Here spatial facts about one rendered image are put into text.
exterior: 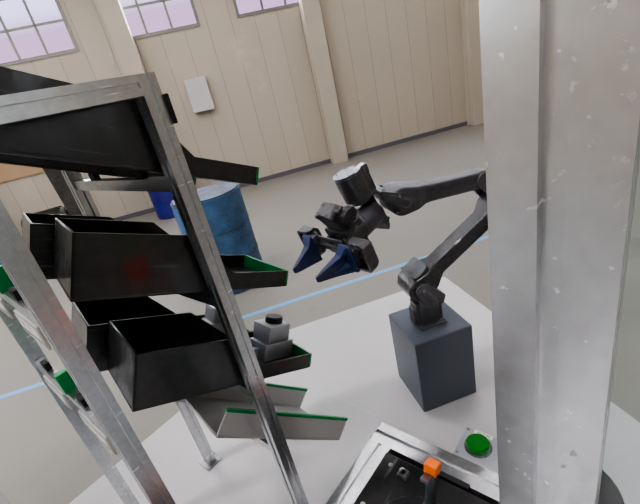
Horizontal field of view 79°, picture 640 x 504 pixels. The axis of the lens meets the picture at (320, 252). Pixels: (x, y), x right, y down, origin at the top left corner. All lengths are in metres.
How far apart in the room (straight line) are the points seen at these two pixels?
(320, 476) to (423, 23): 8.40
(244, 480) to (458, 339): 0.57
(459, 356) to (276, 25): 7.32
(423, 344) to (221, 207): 2.70
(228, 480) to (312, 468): 0.19
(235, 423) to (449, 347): 0.50
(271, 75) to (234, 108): 0.90
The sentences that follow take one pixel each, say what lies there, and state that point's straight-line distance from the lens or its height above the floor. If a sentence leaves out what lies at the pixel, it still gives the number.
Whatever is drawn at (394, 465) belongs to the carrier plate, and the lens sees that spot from 0.81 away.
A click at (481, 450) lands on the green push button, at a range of 0.82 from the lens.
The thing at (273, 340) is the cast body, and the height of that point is 1.25.
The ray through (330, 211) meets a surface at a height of 1.40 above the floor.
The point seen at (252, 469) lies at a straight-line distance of 1.02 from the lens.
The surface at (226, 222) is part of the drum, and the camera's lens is 3.42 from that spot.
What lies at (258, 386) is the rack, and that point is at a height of 1.25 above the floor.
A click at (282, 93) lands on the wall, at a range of 7.81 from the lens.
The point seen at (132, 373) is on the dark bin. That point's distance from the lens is 0.54.
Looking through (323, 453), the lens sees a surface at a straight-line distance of 0.99.
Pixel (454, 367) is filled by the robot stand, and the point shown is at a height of 0.96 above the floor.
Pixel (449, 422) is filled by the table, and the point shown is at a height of 0.86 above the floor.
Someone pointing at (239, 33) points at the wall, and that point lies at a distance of 7.80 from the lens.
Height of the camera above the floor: 1.62
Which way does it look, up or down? 24 degrees down
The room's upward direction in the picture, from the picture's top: 13 degrees counter-clockwise
